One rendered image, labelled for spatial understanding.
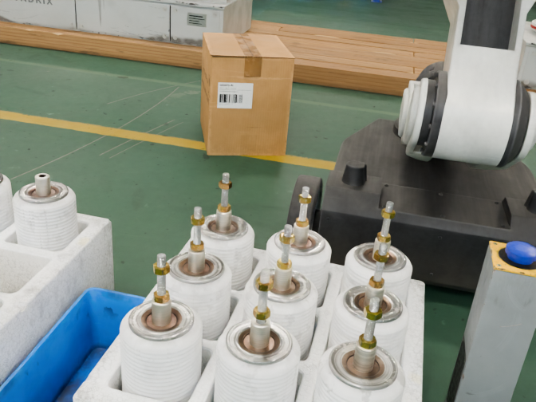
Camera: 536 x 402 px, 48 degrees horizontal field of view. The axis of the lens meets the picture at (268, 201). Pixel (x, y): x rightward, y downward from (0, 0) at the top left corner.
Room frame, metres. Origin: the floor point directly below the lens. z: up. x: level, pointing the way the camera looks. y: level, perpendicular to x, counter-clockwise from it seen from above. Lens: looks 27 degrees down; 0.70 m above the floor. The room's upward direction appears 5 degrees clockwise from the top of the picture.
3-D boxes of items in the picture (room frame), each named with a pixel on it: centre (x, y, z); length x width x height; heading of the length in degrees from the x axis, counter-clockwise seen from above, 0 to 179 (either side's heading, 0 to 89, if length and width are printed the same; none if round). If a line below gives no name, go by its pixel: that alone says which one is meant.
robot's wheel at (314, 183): (1.12, -0.08, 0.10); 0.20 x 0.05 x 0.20; 170
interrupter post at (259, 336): (0.54, 0.00, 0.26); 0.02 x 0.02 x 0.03
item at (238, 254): (0.80, 0.06, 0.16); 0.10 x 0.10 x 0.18
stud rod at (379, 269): (0.63, -0.14, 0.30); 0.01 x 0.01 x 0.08
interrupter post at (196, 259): (0.68, 0.09, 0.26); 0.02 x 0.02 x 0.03
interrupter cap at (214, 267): (0.68, 0.09, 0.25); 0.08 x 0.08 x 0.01
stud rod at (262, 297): (0.54, 0.00, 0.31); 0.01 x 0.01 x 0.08
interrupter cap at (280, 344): (0.54, 0.00, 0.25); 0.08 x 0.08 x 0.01
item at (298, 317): (0.66, -0.03, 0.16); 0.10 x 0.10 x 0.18
